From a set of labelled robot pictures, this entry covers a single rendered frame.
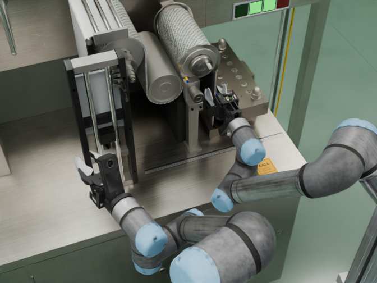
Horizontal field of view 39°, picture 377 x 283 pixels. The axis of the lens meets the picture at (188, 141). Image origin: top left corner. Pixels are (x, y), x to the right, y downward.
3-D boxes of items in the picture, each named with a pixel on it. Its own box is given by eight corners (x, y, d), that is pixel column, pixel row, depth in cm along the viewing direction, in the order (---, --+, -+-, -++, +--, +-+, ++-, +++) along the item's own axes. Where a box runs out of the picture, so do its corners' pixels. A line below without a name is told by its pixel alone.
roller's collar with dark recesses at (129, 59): (118, 79, 160) (115, 62, 156) (112, 67, 164) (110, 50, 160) (138, 74, 162) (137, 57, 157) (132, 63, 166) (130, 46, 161)
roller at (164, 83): (148, 106, 180) (147, 79, 171) (128, 62, 196) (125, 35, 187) (182, 98, 183) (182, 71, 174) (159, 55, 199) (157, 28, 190)
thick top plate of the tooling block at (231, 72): (227, 124, 195) (228, 112, 190) (189, 60, 220) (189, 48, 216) (267, 113, 198) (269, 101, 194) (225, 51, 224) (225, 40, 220)
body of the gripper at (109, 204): (87, 196, 147) (110, 225, 140) (86, 173, 141) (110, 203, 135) (111, 185, 151) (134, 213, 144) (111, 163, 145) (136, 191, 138)
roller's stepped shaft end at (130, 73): (128, 86, 156) (127, 78, 153) (122, 74, 160) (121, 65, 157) (138, 83, 157) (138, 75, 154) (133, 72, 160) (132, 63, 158)
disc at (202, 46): (178, 86, 178) (178, 50, 167) (178, 85, 178) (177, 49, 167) (220, 76, 181) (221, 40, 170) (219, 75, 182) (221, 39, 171)
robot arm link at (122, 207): (119, 214, 132) (147, 200, 136) (110, 201, 135) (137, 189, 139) (119, 233, 137) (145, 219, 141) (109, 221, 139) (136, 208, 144)
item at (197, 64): (188, 64, 170) (209, 54, 170) (185, 60, 171) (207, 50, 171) (194, 80, 176) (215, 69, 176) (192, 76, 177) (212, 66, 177)
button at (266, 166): (259, 181, 185) (260, 176, 184) (251, 166, 190) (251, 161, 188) (277, 175, 187) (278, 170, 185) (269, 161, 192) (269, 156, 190)
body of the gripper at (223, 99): (232, 87, 179) (247, 110, 172) (231, 106, 186) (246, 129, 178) (211, 92, 177) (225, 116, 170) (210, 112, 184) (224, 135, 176)
